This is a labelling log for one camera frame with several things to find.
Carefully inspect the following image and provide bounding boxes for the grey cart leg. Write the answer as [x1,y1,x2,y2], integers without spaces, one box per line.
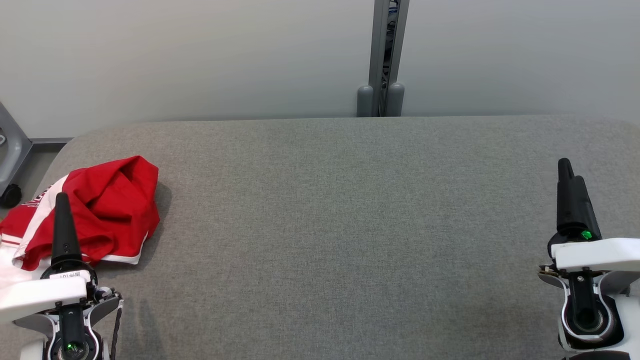
[0,102,34,196]

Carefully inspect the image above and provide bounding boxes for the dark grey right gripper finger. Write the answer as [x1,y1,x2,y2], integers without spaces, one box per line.
[570,176,601,240]
[557,158,576,232]

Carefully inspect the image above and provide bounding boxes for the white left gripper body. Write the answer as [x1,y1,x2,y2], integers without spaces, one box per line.
[0,262,98,323]

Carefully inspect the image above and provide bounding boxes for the grey round post cap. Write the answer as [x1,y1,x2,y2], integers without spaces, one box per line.
[356,85,375,117]
[386,82,405,117]

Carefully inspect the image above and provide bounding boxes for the grey metal partition post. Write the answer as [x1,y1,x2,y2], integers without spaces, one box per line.
[367,0,411,117]

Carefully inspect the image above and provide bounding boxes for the red white shorts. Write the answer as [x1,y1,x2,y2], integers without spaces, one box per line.
[14,155,161,272]

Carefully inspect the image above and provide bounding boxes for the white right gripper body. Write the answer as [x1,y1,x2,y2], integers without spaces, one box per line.
[547,232,640,273]

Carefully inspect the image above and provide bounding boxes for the black caster wheel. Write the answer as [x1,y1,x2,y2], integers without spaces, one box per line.
[0,183,23,209]

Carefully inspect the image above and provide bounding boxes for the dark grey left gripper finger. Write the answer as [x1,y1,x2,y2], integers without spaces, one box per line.
[51,192,83,267]

